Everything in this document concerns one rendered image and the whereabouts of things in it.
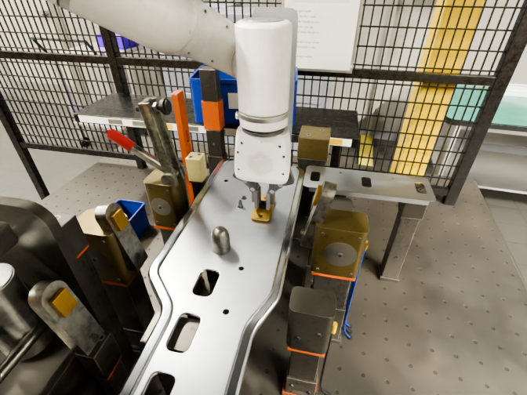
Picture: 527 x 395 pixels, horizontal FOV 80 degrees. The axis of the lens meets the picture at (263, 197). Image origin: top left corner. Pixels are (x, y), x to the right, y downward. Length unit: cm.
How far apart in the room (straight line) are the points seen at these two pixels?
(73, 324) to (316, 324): 33
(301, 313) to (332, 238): 14
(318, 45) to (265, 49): 59
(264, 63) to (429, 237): 85
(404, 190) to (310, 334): 40
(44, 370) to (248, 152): 43
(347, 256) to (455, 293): 48
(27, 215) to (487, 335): 94
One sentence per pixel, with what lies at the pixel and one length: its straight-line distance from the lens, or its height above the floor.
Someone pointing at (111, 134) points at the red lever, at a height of 114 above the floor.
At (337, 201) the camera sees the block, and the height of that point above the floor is 98.
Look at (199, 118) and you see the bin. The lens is 99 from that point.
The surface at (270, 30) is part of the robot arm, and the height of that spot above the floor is 134.
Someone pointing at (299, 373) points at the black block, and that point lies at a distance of 68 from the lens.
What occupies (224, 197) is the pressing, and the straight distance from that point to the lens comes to 69.
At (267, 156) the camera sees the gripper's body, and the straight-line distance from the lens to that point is 55.
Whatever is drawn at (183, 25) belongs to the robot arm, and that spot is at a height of 135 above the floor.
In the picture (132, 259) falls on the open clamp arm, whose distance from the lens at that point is 58.
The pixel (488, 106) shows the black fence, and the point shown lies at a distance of 119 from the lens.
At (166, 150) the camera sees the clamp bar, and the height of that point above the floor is 112.
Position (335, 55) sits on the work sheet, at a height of 120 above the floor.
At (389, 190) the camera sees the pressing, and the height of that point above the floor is 100.
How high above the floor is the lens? 140
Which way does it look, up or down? 36 degrees down
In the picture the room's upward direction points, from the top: straight up
